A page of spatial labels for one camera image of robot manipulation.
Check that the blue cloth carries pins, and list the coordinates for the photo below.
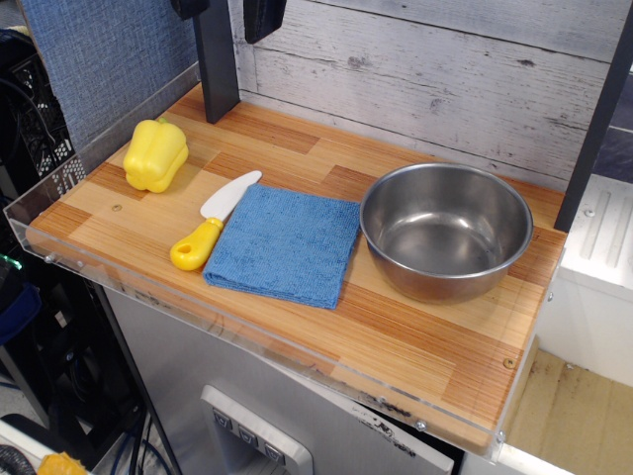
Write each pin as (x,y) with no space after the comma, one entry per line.
(286,245)

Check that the stainless steel cabinet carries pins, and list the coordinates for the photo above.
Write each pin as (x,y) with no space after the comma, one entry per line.
(176,361)

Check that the yellow handled toy knife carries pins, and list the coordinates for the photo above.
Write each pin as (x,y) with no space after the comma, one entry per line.
(193,251)

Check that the blue fabric panel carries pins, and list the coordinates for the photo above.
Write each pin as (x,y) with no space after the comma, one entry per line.
(112,63)

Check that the yellow toy bell pepper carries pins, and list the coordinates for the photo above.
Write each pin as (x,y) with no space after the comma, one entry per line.
(157,151)

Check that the black plastic crate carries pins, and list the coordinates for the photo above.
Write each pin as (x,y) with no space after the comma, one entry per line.
(34,135)

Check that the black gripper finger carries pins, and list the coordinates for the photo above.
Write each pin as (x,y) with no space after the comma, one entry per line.
(262,18)
(188,9)

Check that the dark grey right post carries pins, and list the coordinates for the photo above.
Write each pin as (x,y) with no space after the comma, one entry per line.
(607,102)

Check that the clear acrylic table guard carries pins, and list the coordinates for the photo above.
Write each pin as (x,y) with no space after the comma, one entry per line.
(454,368)

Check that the yellow object at bottom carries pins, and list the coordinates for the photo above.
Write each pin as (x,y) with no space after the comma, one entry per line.
(61,464)

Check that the metal bowl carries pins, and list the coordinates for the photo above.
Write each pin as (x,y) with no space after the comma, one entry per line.
(444,233)

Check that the white ridged appliance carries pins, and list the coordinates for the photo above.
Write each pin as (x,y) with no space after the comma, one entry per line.
(586,319)

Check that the grey dispenser button panel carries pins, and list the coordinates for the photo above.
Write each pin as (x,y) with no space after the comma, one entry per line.
(253,445)

